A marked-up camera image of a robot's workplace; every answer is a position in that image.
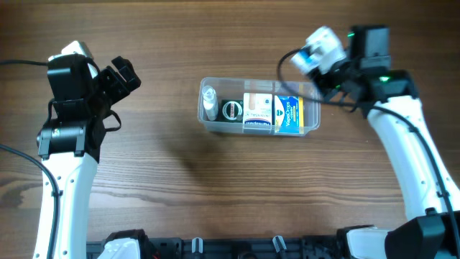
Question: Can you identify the white Hansaplast plaster box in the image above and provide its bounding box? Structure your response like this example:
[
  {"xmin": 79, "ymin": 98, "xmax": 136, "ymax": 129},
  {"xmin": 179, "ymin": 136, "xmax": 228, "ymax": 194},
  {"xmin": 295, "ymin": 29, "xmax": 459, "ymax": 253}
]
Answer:
[{"xmin": 243, "ymin": 93, "xmax": 272, "ymax": 135}]

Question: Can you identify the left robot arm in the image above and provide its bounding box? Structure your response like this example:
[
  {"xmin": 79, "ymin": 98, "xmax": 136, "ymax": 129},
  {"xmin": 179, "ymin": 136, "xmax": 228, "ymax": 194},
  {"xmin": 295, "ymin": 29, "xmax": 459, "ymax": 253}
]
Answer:
[{"xmin": 33, "ymin": 53, "xmax": 142, "ymax": 258}]

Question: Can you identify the blue yellow VapoDrops box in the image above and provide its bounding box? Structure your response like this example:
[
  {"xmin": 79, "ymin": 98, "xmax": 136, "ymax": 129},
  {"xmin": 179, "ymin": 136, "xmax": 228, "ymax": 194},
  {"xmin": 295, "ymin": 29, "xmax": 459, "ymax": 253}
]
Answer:
[{"xmin": 273, "ymin": 95, "xmax": 304, "ymax": 135}]

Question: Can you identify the right black camera cable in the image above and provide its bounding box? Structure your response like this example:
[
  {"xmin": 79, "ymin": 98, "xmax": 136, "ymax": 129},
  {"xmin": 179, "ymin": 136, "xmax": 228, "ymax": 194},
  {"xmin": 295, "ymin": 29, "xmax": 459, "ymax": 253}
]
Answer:
[{"xmin": 276, "ymin": 48, "xmax": 460, "ymax": 253}]

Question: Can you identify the clear plastic container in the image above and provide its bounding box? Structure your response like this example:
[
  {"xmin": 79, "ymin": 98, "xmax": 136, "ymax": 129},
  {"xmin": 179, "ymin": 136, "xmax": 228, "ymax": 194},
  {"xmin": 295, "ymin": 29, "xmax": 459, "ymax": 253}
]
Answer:
[{"xmin": 198, "ymin": 77, "xmax": 321, "ymax": 137}]

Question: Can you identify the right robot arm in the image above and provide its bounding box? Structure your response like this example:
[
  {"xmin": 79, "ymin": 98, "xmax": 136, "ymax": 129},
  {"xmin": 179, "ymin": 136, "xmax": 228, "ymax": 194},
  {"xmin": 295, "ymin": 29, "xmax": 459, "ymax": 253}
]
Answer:
[{"xmin": 298, "ymin": 25, "xmax": 459, "ymax": 258}]

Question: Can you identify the left black camera cable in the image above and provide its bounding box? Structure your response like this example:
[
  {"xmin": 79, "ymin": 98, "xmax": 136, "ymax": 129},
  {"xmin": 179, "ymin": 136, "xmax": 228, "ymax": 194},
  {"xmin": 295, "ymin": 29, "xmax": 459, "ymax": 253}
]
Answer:
[{"xmin": 0, "ymin": 59, "xmax": 60, "ymax": 259}]

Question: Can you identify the black camera cable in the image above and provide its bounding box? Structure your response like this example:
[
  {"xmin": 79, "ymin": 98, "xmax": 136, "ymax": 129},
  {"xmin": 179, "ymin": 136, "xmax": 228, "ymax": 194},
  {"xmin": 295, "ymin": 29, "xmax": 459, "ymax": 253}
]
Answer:
[
  {"xmin": 0, "ymin": 59, "xmax": 60, "ymax": 259},
  {"xmin": 276, "ymin": 48, "xmax": 460, "ymax": 253}
]

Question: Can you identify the green Zam-Buk ointment box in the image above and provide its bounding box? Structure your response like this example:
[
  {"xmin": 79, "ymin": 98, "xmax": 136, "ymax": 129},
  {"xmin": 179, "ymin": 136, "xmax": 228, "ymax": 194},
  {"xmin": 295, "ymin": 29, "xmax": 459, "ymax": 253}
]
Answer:
[{"xmin": 218, "ymin": 99, "xmax": 244, "ymax": 123}]

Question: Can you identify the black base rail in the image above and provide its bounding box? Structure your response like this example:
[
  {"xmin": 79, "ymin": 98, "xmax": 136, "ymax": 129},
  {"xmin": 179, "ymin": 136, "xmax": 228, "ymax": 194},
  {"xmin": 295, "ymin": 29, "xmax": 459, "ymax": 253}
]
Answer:
[{"xmin": 86, "ymin": 229, "xmax": 353, "ymax": 259}]

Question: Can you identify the white blue Panadol box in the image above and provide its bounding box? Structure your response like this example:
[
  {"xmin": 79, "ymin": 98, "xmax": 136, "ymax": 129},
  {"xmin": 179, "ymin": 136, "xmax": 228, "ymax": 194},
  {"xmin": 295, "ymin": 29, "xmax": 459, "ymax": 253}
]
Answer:
[{"xmin": 290, "ymin": 26, "xmax": 346, "ymax": 75}]

